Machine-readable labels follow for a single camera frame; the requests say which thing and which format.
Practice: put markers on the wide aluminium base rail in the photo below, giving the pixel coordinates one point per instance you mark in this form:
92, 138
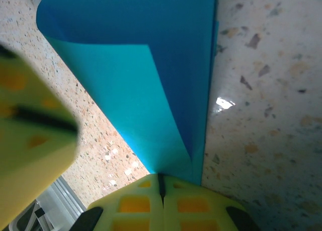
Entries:
68, 200

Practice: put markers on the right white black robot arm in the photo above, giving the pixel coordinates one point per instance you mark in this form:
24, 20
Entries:
25, 222

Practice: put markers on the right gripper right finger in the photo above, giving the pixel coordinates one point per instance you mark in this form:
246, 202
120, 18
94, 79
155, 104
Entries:
193, 205

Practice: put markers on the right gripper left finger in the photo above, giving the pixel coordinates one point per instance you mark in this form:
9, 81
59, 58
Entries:
133, 205

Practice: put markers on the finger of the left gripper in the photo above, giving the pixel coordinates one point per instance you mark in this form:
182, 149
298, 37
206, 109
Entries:
30, 85
32, 160

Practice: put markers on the blue cloth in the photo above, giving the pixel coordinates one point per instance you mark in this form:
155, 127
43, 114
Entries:
125, 90

